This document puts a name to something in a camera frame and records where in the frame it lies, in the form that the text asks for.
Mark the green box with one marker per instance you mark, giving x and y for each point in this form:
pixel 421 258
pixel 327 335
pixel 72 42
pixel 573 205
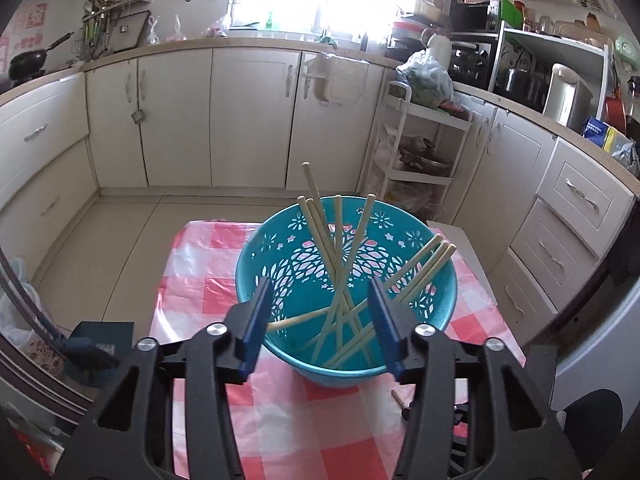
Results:
pixel 510 12

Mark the red checkered plastic tablecloth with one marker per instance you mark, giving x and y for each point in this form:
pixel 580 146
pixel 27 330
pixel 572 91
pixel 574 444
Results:
pixel 280 410

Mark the white thermos jug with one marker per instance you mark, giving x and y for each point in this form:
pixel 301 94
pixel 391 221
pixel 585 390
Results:
pixel 440 52

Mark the single bamboo chopstick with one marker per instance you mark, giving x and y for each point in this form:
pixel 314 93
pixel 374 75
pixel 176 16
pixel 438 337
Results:
pixel 398 397

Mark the white hanging bin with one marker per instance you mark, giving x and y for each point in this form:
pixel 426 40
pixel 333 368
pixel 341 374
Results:
pixel 340 82

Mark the green bottle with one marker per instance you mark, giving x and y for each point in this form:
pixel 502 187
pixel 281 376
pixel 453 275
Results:
pixel 270 20

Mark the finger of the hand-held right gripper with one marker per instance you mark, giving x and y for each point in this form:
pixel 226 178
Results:
pixel 406 412

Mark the chrome faucet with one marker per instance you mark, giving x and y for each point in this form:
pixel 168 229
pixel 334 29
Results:
pixel 320 10

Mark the white storage trolley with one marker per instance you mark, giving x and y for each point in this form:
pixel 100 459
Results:
pixel 400 125

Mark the stacked pots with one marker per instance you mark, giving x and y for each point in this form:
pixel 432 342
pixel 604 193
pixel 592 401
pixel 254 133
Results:
pixel 415 17

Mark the row of bamboo chopsticks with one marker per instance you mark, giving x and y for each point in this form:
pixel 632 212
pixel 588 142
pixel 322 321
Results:
pixel 325 245

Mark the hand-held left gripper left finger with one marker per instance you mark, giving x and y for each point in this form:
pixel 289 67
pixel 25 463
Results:
pixel 257 320

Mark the dark blue box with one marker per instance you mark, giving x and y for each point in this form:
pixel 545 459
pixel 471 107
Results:
pixel 112 335

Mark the metal cabinet lock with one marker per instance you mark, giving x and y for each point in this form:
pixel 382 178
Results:
pixel 138 116

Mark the wall utensil rack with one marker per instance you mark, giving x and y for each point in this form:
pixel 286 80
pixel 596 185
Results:
pixel 100 15

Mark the white shelf rack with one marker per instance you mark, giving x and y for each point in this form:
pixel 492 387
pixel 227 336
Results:
pixel 545 37

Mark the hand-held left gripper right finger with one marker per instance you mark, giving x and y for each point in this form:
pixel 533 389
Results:
pixel 385 325

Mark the cream kitchen base cabinets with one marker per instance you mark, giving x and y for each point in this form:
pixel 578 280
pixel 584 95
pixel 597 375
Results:
pixel 250 120

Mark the teal perforated plastic basket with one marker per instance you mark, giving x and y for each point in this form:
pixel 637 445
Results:
pixel 310 310

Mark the pan with lid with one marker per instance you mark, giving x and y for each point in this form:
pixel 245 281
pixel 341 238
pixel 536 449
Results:
pixel 425 160

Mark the black microwave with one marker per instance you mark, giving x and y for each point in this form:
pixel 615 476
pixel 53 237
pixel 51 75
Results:
pixel 470 15

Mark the small plastic bag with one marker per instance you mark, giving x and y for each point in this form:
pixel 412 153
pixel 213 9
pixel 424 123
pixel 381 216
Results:
pixel 176 30
pixel 219 27
pixel 152 31

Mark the white appliance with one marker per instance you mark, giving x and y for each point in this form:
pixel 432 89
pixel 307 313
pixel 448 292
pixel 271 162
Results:
pixel 600 350

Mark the white plastic bag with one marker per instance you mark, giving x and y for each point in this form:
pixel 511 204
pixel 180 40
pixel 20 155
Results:
pixel 15 320

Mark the blue packet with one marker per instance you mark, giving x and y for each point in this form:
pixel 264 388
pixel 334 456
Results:
pixel 595 132

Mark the white water boiler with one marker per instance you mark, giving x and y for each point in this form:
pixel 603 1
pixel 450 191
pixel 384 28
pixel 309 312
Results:
pixel 565 95

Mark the steel pot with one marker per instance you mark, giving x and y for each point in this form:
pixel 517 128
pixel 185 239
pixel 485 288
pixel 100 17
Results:
pixel 520 85

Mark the red paper wall decoration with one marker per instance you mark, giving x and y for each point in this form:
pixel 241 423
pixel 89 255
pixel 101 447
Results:
pixel 35 15

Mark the plastic bag of vegetables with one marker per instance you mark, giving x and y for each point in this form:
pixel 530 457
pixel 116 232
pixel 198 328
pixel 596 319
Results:
pixel 425 80

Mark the black wok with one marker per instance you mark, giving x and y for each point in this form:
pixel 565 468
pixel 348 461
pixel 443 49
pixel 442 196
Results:
pixel 27 62

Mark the red pan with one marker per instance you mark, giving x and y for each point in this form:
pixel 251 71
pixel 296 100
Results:
pixel 615 110

